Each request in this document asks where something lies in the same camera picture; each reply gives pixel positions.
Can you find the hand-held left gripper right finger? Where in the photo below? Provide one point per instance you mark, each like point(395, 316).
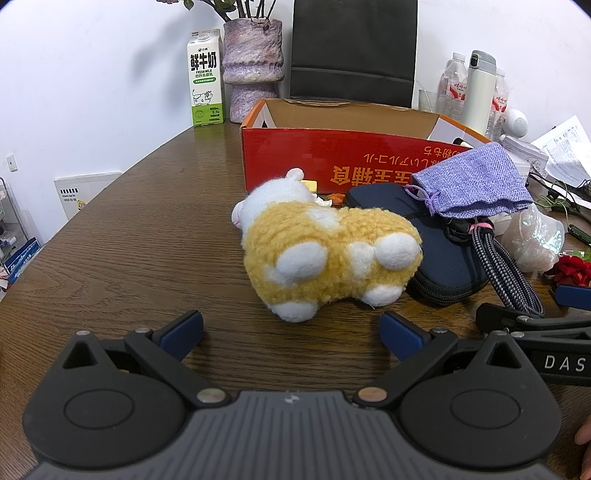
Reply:
point(401, 336)

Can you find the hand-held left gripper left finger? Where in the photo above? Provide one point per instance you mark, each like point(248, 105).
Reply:
point(182, 332)

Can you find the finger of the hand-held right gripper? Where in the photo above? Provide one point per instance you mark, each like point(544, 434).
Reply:
point(508, 317)
point(575, 296)

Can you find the navy zip pouch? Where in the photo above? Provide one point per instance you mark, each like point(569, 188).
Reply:
point(443, 265)

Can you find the yellow and white plush toy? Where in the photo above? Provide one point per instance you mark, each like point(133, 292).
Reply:
point(323, 240)

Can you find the red cardboard box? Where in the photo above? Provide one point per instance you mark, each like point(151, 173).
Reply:
point(295, 152)

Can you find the wooden desktop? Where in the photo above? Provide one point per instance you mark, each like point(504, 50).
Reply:
point(138, 258)

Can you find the person's right hand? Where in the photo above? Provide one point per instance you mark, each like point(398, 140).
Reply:
point(585, 431)

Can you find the red flower ornament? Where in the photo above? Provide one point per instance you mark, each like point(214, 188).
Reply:
point(570, 270)

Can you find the translucent plastic bag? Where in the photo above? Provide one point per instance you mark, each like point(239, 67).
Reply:
point(531, 240)

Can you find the printed paper sheets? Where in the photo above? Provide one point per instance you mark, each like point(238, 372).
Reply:
point(565, 145)

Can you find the crumpled snack wrapper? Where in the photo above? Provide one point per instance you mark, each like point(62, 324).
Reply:
point(328, 199)

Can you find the small yellow block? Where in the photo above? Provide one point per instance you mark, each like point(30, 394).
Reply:
point(309, 186)

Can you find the white round speaker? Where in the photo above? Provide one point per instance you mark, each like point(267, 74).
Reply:
point(517, 122)

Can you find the metal side shelf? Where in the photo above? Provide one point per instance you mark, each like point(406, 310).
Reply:
point(18, 249)

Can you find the clear water bottle red label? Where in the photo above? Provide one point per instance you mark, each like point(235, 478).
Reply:
point(500, 104)
point(452, 87)

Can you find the white thermos bottle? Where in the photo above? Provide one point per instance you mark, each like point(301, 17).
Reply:
point(479, 92)

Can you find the clear acrylic container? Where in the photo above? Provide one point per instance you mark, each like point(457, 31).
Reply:
point(427, 99)

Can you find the white green milk carton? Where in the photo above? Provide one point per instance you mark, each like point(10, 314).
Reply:
point(205, 78)

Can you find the purple stone vase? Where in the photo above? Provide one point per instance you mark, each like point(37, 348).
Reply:
point(251, 60)

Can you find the plant in vase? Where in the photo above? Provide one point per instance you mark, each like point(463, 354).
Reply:
point(221, 7)

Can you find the white wall socket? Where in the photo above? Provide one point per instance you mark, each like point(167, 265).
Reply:
point(11, 162)

